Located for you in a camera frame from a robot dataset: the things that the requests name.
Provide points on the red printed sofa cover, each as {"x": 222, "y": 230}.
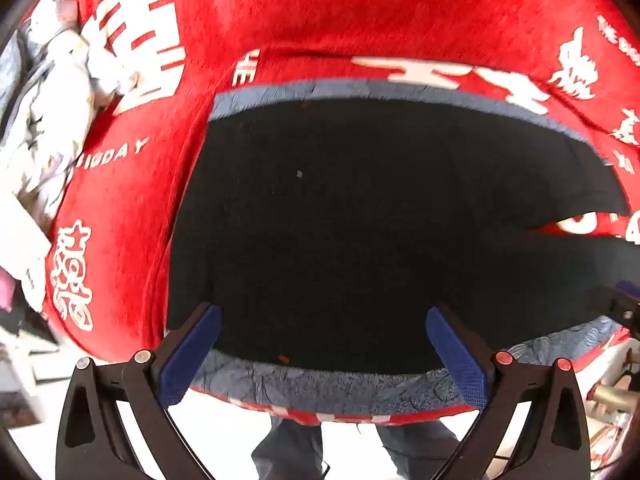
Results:
{"x": 310, "y": 15}

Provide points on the purple cloth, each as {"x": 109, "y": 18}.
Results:
{"x": 6, "y": 290}

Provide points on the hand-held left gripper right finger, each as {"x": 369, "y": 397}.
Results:
{"x": 457, "y": 355}

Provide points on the grey cloth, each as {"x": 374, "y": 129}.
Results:
{"x": 11, "y": 70}

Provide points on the black pants with blue waistband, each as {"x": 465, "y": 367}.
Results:
{"x": 350, "y": 220}

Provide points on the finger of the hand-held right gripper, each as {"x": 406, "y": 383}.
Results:
{"x": 617, "y": 310}

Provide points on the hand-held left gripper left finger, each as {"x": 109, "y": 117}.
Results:
{"x": 192, "y": 355}

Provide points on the pile of light clothes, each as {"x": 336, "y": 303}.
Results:
{"x": 50, "y": 110}

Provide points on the metal tube frame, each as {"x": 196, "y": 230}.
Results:
{"x": 610, "y": 396}

